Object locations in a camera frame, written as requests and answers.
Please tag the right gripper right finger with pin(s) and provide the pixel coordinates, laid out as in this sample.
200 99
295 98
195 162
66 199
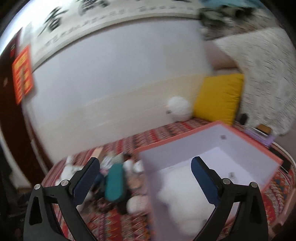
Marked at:
250 222

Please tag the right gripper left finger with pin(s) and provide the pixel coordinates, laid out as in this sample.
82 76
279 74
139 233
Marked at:
41 222

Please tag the teal tape measure case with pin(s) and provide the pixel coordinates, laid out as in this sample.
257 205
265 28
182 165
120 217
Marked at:
115 187

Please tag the white small bottle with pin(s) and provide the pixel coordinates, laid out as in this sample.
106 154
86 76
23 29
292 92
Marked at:
128 165

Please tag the salmon pink storage box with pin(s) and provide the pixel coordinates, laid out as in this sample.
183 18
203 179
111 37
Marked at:
222 148

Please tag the patterned red bedspread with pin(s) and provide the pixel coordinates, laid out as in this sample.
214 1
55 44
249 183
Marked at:
106 223

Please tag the brown small box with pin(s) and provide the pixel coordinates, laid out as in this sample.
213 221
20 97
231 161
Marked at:
264 129

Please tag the white yarn ball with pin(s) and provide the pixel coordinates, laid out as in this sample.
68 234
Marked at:
138 205

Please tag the dark wooden door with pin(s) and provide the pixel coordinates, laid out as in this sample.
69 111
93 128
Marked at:
12 120

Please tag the yellow cushion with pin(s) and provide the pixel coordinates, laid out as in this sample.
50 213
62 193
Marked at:
219 97

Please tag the white fluffy chick toy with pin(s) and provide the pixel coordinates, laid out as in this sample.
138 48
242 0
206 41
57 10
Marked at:
179 109

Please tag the red poster sign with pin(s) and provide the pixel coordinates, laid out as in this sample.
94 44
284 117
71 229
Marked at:
22 75

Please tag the pink sofa backrest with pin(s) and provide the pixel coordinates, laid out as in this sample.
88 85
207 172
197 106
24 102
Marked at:
221 62

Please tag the white lace cover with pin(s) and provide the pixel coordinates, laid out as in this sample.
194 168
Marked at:
267 60

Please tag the floral folded quilt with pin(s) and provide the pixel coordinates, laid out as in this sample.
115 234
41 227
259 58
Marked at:
237 26

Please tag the calligraphy scroll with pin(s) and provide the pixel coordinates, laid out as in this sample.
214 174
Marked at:
67 21

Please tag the green clothes pile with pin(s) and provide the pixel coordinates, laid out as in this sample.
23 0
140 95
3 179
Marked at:
224 15

